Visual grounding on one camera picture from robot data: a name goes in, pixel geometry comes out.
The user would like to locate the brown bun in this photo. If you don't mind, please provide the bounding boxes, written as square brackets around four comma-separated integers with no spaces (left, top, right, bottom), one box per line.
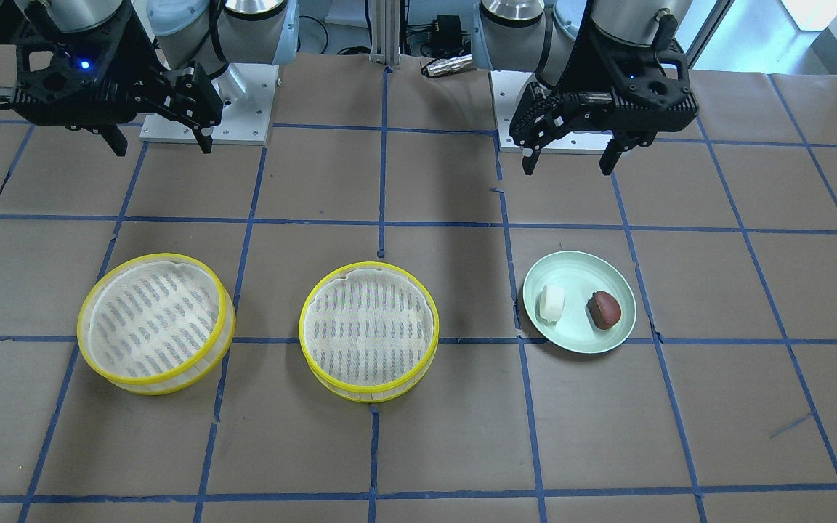
[586,291,623,331]

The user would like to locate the white steamed bun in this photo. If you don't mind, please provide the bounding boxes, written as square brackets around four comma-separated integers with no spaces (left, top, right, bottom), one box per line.
[537,284,567,324]

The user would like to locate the black power adapter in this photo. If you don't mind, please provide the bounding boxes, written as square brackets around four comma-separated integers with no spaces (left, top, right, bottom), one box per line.
[428,15,463,51]

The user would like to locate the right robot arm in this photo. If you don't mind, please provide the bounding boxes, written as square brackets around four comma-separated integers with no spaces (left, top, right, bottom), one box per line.
[0,1,299,156]

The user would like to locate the yellow steamer basket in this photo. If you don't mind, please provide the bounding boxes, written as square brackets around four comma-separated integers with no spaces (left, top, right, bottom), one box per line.
[299,261,440,403]
[76,253,237,395]

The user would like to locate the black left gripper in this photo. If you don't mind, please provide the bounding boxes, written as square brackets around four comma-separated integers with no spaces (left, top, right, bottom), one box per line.
[509,21,700,176]

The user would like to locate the light green plate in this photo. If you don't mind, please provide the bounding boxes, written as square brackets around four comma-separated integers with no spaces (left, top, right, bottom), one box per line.
[522,251,637,354]

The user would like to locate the silver metal connector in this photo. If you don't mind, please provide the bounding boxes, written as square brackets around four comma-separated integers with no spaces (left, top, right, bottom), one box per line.
[421,55,474,78]

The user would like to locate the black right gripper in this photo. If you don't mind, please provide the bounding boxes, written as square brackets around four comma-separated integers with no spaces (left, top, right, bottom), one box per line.
[0,11,224,158]

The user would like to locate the aluminium frame post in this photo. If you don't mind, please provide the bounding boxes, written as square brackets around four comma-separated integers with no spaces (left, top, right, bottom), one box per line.
[368,1,404,70]

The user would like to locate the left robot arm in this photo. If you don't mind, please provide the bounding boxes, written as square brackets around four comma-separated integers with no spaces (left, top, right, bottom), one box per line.
[471,1,700,175]

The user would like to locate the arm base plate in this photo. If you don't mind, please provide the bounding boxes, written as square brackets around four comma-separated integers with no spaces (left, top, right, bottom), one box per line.
[139,63,280,146]
[490,71,670,154]

